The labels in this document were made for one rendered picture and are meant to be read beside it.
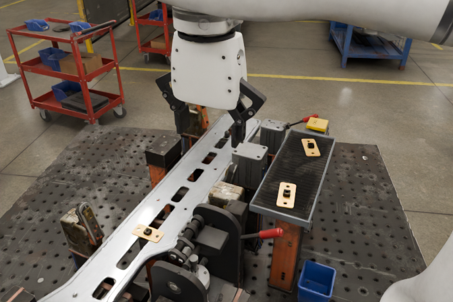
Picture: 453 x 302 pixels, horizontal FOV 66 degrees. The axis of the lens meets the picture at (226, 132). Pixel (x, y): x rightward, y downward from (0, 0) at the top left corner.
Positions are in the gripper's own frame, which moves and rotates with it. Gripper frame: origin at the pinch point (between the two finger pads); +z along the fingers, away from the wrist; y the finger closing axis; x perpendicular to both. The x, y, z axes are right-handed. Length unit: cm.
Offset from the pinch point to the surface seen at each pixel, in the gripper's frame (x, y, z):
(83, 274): 6, 32, 45
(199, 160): -46, 27, 45
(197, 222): -5.0, 6.0, 26.7
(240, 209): -20.0, 2.0, 34.9
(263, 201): -18.6, -4.1, 28.7
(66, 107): -162, 228, 123
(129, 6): -478, 393, 111
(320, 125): -59, -10, 29
